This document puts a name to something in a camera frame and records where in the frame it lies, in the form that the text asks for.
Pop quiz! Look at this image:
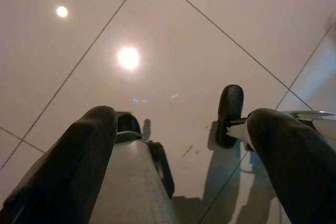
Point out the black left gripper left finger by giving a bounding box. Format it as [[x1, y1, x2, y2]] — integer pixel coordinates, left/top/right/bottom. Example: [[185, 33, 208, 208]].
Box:
[[0, 105, 118, 224]]

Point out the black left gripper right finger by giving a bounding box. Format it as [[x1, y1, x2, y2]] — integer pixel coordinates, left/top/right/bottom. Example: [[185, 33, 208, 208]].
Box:
[[248, 108, 336, 224]]

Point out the silver robot left leg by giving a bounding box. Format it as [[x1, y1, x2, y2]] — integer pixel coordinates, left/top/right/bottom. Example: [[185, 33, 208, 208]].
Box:
[[89, 111, 184, 224]]

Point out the silver robot leg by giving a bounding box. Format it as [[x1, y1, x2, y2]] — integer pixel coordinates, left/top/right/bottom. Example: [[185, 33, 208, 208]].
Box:
[[209, 84, 336, 153], [89, 111, 184, 224]]

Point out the silver robot right leg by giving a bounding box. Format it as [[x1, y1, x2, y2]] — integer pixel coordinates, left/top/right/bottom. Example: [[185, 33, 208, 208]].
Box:
[[209, 84, 336, 153]]

